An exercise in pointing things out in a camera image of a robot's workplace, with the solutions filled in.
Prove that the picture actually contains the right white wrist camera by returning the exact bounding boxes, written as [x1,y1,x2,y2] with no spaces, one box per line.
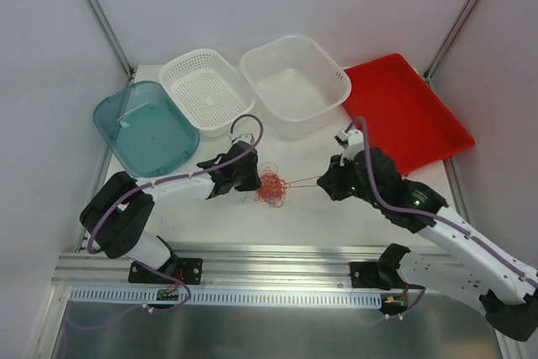
[335,129,364,166]

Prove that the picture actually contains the white perforated plastic basket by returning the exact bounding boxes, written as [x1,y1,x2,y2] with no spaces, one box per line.
[158,49,256,138]

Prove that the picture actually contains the aluminium frame post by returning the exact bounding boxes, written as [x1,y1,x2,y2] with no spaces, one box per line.
[84,0,135,79]
[423,0,481,84]

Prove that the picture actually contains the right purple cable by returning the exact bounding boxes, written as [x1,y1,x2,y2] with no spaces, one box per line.
[344,117,538,291]

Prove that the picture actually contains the aluminium mounting rail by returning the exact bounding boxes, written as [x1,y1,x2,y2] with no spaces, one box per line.
[54,240,467,288]

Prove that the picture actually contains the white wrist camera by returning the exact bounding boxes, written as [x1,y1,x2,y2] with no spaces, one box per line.
[335,129,364,166]
[229,133,256,145]

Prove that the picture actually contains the red plastic tray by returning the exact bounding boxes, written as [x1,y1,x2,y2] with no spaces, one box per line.
[343,54,475,174]

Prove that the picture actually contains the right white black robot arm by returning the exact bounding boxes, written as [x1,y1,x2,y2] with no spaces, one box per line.
[317,148,537,341]

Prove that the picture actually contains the white slotted cable duct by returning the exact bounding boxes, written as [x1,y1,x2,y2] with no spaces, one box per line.
[69,286,382,309]

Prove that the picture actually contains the orange thin wires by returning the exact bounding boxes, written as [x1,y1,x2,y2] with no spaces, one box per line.
[255,161,323,211]

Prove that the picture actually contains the white plastic tub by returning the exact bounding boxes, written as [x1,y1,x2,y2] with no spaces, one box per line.
[240,35,351,139]

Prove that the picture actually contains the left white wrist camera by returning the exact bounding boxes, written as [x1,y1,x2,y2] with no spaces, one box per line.
[229,133,256,145]

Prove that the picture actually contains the left aluminium frame post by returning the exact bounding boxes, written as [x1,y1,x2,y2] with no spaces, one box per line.
[84,0,135,79]

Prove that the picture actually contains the right aluminium frame post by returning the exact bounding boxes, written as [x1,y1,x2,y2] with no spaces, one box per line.
[423,0,481,84]

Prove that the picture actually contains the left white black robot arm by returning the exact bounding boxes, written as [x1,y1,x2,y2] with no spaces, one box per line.
[79,140,261,285]

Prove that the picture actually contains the teal transparent plastic tub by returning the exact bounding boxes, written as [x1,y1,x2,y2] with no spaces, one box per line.
[92,81,200,177]

